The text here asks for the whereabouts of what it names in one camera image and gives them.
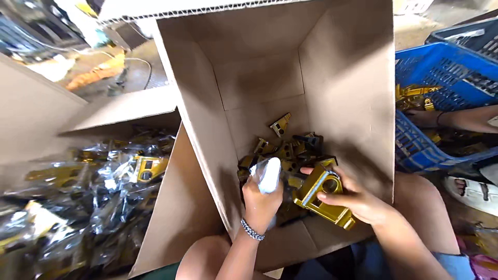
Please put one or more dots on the person's right fingers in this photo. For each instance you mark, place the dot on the person's right fingers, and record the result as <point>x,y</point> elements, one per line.
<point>349,182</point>

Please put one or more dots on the person's body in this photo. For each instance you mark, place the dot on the person's body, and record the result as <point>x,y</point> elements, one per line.
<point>334,266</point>

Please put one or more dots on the person's left hand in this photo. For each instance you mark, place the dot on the person's left hand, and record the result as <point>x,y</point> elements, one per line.
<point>261,206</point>

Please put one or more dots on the person's left forearm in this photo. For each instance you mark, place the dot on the person's left forearm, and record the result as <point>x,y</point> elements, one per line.
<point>242,254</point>

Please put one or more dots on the person's right thumb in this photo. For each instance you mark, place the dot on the person's right thumb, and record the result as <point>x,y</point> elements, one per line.
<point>335,199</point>

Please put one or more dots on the person's right forearm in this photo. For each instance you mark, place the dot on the person's right forearm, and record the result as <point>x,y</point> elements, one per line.
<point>408,245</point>

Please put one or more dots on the blue plastic crate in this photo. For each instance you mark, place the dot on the blue plastic crate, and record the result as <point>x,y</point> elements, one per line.
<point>422,151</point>

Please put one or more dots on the pile of plastic-wrapped gold parts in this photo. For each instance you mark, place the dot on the pile of plastic-wrapped gold parts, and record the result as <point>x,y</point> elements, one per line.
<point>97,202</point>

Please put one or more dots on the person's right hand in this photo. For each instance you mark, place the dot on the person's right hand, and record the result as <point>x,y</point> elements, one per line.
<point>362,204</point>

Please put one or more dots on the large brown cardboard box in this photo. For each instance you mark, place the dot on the large brown cardboard box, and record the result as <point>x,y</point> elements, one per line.
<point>346,89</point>

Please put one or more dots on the person's left fingers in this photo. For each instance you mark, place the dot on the person's left fingers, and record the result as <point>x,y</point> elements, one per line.
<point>253,189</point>

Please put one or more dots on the orange cloth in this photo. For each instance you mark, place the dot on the orange cloth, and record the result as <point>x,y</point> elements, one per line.
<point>99,72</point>

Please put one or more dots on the pink item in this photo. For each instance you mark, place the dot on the pink item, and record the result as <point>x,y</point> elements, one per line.
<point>484,268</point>

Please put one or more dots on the gold bracket with round hole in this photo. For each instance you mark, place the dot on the gold bracket with round hole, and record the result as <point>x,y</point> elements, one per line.
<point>317,190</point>

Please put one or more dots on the person's legs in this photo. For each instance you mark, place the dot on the person's legs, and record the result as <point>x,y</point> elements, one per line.
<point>422,202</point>

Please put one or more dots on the white plastic bottle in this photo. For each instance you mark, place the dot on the white plastic bottle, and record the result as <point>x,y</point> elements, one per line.
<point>270,177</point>

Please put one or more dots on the dark plastic crate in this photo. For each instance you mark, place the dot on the dark plastic crate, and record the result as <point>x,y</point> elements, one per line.
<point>470,37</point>

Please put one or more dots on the open brown cardboard box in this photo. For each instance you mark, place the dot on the open brown cardboard box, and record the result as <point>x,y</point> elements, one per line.
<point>183,206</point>

